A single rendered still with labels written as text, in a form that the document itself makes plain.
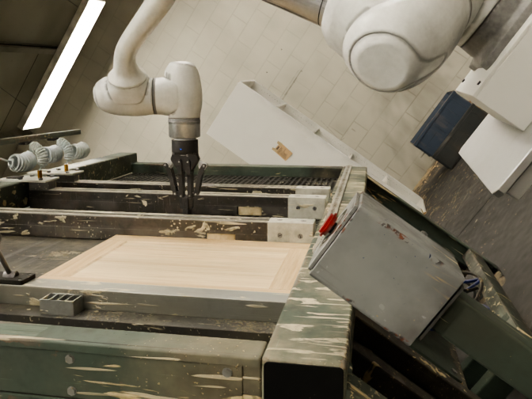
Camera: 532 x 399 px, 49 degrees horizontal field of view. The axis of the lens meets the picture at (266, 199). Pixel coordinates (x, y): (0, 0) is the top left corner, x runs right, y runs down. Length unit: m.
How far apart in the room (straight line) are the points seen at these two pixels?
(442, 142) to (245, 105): 1.84
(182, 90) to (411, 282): 1.00
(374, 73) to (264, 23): 5.83
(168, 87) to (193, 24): 5.37
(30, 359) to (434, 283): 0.61
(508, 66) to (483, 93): 0.06
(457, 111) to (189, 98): 4.22
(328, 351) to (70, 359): 0.39
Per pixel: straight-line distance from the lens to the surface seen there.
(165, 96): 1.62
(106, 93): 1.65
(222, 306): 1.11
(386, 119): 6.62
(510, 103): 1.08
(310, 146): 5.29
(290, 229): 1.57
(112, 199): 2.13
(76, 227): 1.77
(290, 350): 0.87
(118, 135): 7.38
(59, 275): 1.37
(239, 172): 2.97
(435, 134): 5.60
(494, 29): 1.14
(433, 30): 0.96
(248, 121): 5.37
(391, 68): 0.94
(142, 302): 1.15
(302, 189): 2.13
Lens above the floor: 0.99
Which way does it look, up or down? 3 degrees up
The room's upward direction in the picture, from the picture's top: 54 degrees counter-clockwise
